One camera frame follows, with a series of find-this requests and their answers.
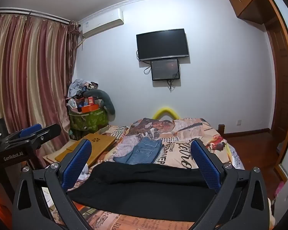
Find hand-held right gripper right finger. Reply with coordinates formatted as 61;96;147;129
190;139;270;230

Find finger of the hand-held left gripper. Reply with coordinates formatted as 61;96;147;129
29;124;62;147
2;124;43;145

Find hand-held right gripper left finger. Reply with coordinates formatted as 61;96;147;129
13;139;94;230

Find black pants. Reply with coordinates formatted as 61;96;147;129
67;162;225;221

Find white cloth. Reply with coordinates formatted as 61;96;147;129
77;165;91;182

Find wooden folding lap table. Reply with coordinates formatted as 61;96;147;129
43;134;116;168

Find printed blanket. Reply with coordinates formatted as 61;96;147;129
42;117;276;230

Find orange box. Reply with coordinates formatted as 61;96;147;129
81;104;99;113

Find person's orange jacket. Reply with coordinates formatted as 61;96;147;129
0;175;14;230

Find striped pink beige curtain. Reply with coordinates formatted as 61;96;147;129
0;13;81;164

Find pile of clutter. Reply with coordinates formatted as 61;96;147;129
67;79;106;113

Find blue jeans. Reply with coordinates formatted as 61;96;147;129
113;137;164;165

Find grey plush pillow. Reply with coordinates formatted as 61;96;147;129
83;89;116;121

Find yellow foam tube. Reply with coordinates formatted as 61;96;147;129
152;107;180;120

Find pink object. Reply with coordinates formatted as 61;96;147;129
274;181;285;200

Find wooden door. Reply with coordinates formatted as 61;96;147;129
262;0;288;180

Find curtain rod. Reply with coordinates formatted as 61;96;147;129
0;7;79;26

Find white air conditioner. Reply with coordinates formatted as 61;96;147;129
79;8;124;39

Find black cable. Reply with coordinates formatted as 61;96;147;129
167;72;181;92

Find small black wall monitor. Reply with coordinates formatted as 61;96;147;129
151;59;180;81

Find black wall television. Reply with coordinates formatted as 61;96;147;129
136;28;190;62

